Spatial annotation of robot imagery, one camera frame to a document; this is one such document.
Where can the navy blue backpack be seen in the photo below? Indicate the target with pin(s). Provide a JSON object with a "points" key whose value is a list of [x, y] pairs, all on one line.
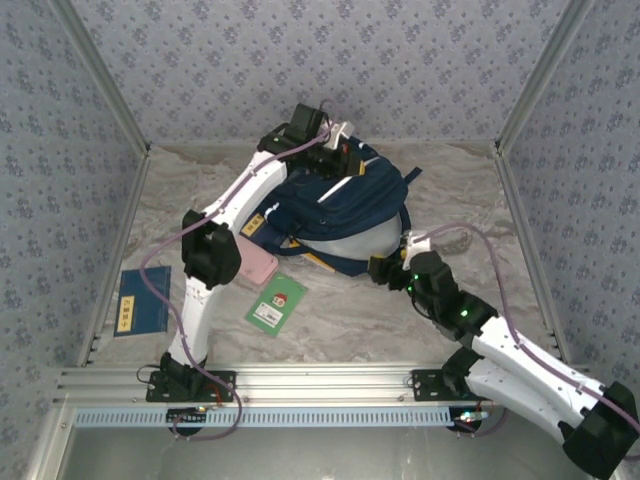
{"points": [[350, 205]]}

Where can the pink case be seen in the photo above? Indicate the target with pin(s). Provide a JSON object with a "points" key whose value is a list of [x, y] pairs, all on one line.
{"points": [[255, 265]]}

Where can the green card booklet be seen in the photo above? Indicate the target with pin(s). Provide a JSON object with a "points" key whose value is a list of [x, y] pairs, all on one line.
{"points": [[285, 315]]}

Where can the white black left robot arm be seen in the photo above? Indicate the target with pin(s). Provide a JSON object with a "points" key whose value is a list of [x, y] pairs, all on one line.
{"points": [[250, 185]]}

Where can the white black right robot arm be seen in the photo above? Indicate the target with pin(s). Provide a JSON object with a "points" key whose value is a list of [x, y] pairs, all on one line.
{"points": [[525, 370]]}

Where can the blue book with yellow label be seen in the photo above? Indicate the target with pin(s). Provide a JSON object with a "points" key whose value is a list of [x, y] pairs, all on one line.
{"points": [[255, 225], [145, 295]]}

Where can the yellow cartoon book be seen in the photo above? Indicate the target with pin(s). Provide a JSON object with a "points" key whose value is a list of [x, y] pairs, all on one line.
{"points": [[320, 262]]}

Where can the small black circuit board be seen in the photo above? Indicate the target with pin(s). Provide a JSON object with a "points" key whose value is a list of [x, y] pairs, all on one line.
{"points": [[187, 415], [467, 420]]}

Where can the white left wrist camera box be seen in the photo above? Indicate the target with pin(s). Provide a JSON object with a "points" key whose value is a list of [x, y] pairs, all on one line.
{"points": [[340, 134]]}

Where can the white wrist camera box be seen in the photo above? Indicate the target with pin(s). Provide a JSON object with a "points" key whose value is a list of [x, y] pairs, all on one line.
{"points": [[340, 134], [417, 245]]}

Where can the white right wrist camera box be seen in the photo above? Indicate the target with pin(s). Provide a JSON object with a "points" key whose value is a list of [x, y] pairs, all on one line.
{"points": [[417, 245]]}

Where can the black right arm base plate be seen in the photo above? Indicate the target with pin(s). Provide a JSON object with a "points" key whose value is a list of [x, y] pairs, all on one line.
{"points": [[430, 387]]}

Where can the aluminium side frame rail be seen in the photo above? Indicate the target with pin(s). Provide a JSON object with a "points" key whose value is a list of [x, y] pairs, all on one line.
{"points": [[512, 190], [117, 250]]}

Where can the aluminium front frame rail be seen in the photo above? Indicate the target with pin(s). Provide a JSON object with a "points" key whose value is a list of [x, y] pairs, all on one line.
{"points": [[320, 385]]}

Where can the aluminium frame post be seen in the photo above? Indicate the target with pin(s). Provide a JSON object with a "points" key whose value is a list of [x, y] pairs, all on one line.
{"points": [[542, 75], [103, 75]]}

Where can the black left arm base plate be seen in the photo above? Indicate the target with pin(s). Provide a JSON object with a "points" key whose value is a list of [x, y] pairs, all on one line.
{"points": [[225, 385]]}

